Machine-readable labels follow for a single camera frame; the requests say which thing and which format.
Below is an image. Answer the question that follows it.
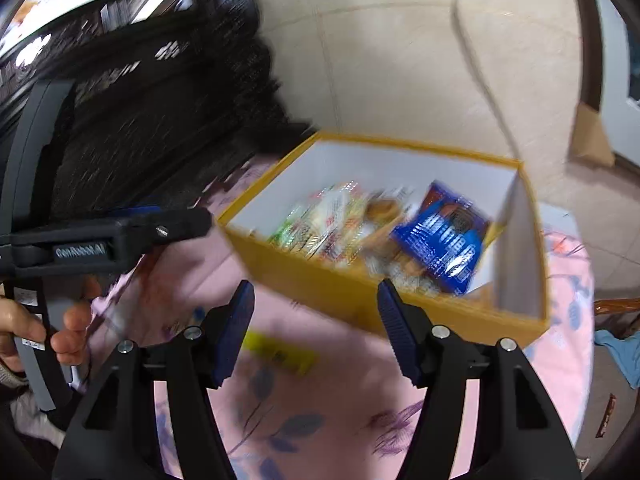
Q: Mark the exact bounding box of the pink floral cloth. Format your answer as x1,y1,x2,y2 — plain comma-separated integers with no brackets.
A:
87,155,596,480

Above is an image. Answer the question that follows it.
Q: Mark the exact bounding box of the yellow cardboard shoe box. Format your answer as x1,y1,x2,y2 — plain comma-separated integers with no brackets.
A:
217,132,551,348

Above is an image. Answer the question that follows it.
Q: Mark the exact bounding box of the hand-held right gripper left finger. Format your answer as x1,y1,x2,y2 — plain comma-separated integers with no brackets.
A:
52,279,257,480

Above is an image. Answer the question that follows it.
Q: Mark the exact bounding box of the brown cardboard piece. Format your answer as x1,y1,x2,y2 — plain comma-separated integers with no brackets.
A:
570,102,616,168

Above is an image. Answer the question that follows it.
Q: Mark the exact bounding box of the dark red snack packet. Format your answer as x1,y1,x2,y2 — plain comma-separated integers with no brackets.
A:
597,392,617,436

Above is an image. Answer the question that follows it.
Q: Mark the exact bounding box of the person's left hand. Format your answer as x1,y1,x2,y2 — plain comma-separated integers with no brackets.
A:
0,277,104,376

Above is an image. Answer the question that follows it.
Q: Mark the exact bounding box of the blue cloth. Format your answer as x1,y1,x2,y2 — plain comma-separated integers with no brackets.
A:
594,329,640,388

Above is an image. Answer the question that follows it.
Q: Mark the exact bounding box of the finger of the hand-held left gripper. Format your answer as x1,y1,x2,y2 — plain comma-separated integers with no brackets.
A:
116,207,214,262
112,204,161,218

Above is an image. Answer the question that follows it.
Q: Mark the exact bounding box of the dark carved wooden furniture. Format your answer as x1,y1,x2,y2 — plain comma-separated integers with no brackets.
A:
0,0,321,241

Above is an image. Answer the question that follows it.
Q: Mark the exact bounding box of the white power cable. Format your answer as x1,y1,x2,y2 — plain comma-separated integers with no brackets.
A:
447,0,523,161

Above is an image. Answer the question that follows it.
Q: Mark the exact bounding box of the yellow bread packet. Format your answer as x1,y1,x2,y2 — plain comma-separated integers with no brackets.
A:
244,329,319,377

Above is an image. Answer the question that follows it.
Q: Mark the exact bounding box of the wooden armchair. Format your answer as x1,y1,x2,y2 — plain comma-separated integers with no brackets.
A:
575,297,640,471

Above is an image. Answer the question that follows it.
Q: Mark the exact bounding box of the clear round bread packet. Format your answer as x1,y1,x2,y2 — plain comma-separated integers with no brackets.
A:
362,192,408,228

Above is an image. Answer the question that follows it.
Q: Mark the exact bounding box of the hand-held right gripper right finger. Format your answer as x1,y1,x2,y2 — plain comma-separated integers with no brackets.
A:
376,279,583,480

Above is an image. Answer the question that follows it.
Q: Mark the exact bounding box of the framed lotus painting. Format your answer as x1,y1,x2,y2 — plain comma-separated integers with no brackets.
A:
567,0,640,196

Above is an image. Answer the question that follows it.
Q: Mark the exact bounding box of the blue snack packet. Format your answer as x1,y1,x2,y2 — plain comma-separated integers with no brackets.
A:
390,180,493,296

